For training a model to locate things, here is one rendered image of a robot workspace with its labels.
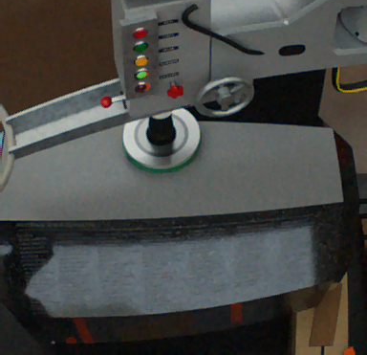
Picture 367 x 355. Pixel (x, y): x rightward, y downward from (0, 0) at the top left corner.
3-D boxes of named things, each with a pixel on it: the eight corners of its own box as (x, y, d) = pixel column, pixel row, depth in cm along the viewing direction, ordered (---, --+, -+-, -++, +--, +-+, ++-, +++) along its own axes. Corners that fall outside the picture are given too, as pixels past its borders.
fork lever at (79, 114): (232, 52, 194) (231, 42, 190) (257, 102, 184) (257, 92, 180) (7, 118, 186) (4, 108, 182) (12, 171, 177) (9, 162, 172)
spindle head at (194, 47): (238, 40, 192) (242, -55, 154) (268, 97, 181) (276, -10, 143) (114, 65, 187) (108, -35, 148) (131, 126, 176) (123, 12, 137)
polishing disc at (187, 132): (108, 147, 201) (108, 144, 200) (150, 95, 210) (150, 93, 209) (173, 182, 195) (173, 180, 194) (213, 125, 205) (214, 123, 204)
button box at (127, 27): (156, 84, 166) (155, 11, 141) (159, 93, 164) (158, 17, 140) (123, 93, 165) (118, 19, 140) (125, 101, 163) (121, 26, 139)
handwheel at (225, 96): (240, 83, 179) (242, 49, 167) (254, 113, 174) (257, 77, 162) (183, 95, 177) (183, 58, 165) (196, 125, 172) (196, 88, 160)
